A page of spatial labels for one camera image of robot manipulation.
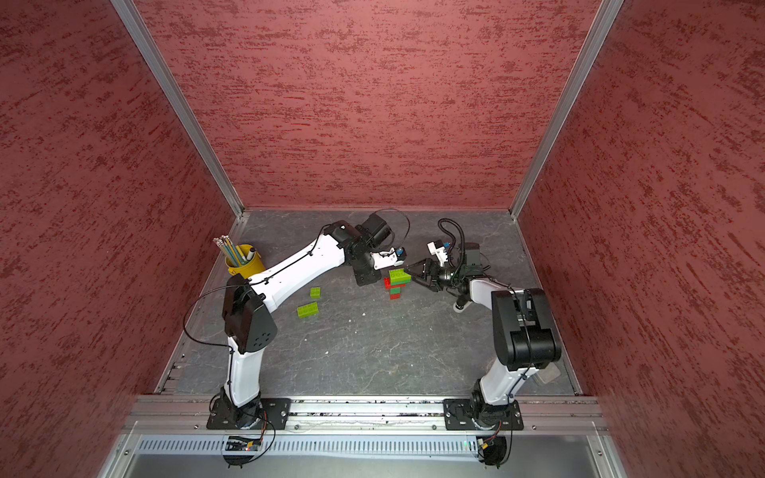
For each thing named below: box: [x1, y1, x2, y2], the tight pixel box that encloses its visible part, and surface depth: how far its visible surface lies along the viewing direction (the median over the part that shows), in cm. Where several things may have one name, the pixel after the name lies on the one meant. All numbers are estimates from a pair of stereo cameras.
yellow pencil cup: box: [225, 243, 266, 278], surface depth 96 cm
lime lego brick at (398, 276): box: [388, 267, 412, 286], surface depth 89 cm
